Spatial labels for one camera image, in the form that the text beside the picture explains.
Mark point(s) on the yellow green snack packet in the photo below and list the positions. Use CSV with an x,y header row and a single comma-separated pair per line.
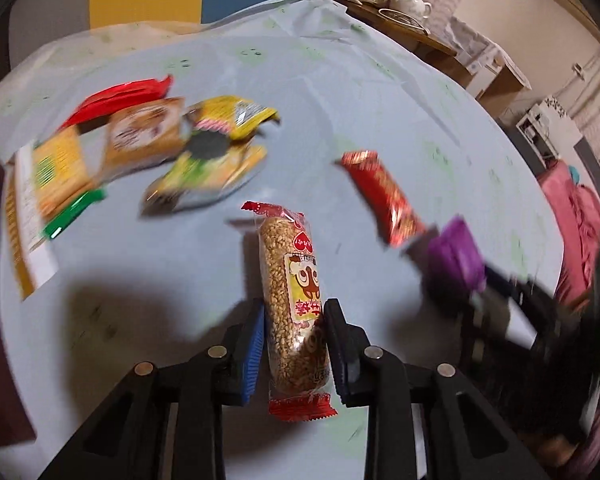
x,y
205,175

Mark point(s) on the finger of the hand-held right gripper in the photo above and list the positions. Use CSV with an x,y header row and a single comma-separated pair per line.
x,y
420,244
450,297

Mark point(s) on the pink cloth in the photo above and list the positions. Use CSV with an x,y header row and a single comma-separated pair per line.
x,y
580,230

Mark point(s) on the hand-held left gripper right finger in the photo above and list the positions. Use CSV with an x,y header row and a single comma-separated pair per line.
x,y
340,365

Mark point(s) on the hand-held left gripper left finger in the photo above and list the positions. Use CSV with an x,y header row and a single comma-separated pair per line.
x,y
252,355

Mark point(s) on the brown snack packet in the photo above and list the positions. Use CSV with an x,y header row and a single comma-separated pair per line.
x,y
140,132

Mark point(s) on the pale printed tablecloth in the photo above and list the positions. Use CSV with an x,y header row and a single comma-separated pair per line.
x,y
330,90

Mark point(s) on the cracker packet with green ends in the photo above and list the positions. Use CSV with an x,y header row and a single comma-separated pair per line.
x,y
60,170

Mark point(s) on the purple snack packet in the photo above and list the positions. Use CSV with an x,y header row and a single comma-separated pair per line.
x,y
455,255

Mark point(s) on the white teapot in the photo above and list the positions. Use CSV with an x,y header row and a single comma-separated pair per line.
x,y
410,2

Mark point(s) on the red snack packet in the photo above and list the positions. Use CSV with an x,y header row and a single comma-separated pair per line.
x,y
110,100

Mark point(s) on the round metal tray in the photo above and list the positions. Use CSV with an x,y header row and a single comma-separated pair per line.
x,y
402,20

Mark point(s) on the wooden side table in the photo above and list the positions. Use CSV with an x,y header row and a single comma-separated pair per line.
x,y
420,45

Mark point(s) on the red foil snack bar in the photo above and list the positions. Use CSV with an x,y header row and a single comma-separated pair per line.
x,y
385,195

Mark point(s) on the puffed rice snack bar packet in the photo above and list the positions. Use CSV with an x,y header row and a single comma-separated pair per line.
x,y
290,300

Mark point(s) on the white shelf unit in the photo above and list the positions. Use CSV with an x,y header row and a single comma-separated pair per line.
x,y
550,130

